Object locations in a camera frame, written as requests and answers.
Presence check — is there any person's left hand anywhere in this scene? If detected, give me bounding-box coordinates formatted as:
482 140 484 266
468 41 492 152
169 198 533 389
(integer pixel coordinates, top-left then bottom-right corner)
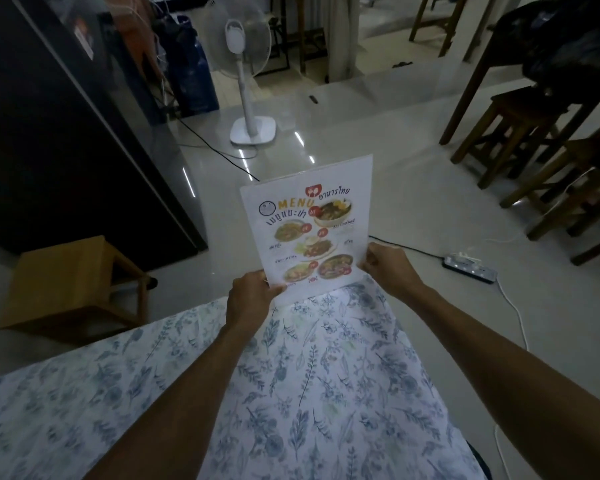
225 270 287 336

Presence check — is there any person's right hand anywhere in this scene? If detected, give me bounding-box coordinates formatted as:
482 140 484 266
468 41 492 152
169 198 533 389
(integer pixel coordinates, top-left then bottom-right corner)
357 242 426 302

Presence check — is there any laminated food menu card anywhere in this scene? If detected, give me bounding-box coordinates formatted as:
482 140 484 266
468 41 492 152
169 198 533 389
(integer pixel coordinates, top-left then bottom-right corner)
239 154 375 298

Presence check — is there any person's right forearm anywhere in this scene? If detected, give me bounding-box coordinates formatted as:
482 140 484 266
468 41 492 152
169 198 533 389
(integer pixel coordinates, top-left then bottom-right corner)
400 282 600 480

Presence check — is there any person's left forearm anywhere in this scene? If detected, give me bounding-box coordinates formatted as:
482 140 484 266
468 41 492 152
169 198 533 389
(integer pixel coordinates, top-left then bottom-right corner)
84 322 261 480

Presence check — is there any black power strip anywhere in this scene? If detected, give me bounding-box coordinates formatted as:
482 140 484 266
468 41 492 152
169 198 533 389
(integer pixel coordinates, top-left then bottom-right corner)
442 254 499 286

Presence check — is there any blue floral tablecloth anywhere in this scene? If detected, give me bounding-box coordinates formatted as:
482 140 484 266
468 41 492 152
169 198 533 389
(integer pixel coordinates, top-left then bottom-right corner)
0 280 489 480

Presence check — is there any dark wooden stool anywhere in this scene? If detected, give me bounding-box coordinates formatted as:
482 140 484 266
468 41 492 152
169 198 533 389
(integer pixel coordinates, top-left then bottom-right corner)
500 130 600 267
450 86 588 191

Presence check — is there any light wooden stool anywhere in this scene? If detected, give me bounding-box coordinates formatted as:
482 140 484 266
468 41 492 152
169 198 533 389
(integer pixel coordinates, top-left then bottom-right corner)
0 235 157 345

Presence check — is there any dark wooden table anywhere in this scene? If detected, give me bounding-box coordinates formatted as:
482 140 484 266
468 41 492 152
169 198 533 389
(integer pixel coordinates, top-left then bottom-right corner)
439 0 600 146

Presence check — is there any white standing fan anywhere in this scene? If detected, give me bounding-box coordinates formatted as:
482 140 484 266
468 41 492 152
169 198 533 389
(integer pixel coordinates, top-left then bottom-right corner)
199 0 279 146

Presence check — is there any beige curtain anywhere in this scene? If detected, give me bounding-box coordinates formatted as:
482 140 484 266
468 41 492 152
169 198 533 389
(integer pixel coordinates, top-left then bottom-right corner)
325 0 362 83

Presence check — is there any blue bag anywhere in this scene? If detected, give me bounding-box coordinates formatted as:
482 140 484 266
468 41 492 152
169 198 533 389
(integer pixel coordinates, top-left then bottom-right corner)
156 14 221 119

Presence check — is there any wooden chair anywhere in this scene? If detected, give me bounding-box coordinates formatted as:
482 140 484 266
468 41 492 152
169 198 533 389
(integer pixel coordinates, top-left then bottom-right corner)
409 0 473 58

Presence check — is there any black refrigerator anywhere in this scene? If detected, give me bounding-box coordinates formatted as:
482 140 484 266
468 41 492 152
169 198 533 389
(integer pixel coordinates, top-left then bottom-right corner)
0 0 209 268

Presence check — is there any black bag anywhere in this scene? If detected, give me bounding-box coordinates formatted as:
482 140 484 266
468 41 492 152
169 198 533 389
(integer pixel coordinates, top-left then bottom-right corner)
495 0 600 98

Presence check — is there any white floor cable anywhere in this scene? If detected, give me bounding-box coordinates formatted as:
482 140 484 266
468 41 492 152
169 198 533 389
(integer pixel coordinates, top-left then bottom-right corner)
492 276 531 480

